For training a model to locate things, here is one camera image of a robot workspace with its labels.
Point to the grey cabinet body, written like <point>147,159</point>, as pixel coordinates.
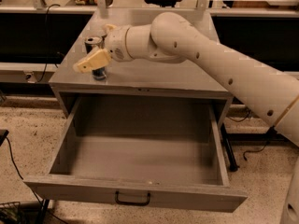
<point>138,77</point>

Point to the open grey top drawer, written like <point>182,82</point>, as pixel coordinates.
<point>167,146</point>

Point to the black drawer handle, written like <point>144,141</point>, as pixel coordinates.
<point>132,199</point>

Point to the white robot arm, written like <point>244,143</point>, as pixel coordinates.
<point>271,94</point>

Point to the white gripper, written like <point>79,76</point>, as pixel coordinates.
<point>116,43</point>

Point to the silver blue redbull can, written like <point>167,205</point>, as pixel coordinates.
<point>92,43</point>

